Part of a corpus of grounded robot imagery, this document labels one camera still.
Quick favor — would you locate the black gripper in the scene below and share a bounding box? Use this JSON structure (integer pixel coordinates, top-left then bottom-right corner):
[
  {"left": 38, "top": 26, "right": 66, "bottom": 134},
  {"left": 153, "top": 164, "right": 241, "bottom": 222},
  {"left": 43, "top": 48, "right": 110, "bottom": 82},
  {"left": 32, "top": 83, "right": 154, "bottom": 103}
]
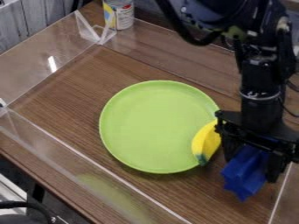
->
[{"left": 215, "top": 98, "right": 299, "bottom": 183}]

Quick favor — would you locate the blue plastic block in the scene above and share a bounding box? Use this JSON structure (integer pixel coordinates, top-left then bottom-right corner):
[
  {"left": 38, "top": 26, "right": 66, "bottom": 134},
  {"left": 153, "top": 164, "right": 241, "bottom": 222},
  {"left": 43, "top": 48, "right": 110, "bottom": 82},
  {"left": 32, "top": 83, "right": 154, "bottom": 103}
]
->
[{"left": 221, "top": 144, "right": 270, "bottom": 201}]

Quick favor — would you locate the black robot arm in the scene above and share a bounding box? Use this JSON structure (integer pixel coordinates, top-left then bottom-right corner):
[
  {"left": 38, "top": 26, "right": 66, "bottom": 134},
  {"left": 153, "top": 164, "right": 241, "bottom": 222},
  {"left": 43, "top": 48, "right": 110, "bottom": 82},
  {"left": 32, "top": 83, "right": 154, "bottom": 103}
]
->
[{"left": 155, "top": 0, "right": 299, "bottom": 183}]

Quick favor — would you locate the green round plate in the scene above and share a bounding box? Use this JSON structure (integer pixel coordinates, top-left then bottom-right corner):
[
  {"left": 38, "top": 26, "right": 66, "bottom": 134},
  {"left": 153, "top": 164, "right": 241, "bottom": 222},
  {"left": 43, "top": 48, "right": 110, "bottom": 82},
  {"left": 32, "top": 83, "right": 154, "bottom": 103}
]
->
[{"left": 99, "top": 80, "right": 219, "bottom": 174}]

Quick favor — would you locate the yellow toy banana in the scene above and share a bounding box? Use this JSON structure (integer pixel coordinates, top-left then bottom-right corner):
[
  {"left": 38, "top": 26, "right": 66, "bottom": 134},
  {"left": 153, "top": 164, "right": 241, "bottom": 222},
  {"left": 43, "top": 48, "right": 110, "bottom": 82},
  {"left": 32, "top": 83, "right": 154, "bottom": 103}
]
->
[{"left": 191, "top": 120, "right": 221, "bottom": 166}]

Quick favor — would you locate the clear acrylic enclosure wall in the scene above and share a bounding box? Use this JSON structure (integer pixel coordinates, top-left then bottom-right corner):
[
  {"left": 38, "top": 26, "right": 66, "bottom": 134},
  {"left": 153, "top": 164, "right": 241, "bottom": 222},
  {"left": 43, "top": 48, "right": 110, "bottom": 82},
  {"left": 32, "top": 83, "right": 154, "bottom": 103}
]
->
[{"left": 0, "top": 4, "right": 299, "bottom": 224}]

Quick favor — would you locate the black cable on floor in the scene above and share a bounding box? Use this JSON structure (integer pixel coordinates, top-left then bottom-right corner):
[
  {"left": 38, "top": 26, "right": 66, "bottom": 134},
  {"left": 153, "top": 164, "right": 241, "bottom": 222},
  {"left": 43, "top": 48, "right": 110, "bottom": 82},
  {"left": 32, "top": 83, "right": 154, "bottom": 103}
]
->
[{"left": 0, "top": 200, "right": 54, "bottom": 224}]

